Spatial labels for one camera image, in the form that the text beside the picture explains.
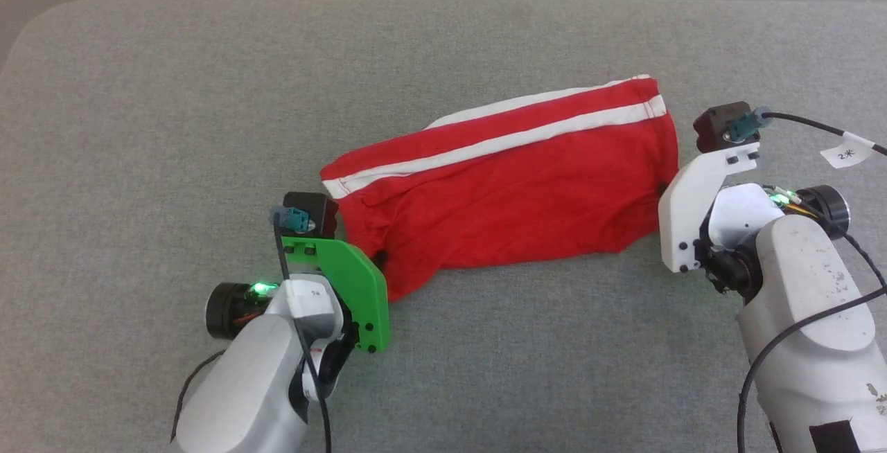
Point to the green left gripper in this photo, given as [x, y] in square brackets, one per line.
[360, 287]

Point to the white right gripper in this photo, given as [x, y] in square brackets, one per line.
[693, 210]

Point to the red and white shorts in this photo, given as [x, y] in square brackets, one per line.
[513, 197]

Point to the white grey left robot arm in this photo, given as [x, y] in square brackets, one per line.
[256, 377]

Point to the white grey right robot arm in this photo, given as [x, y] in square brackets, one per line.
[818, 314]

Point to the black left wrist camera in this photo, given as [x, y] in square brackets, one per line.
[308, 210]

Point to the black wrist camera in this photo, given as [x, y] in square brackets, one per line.
[308, 210]
[721, 124]

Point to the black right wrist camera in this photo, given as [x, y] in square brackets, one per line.
[721, 124]

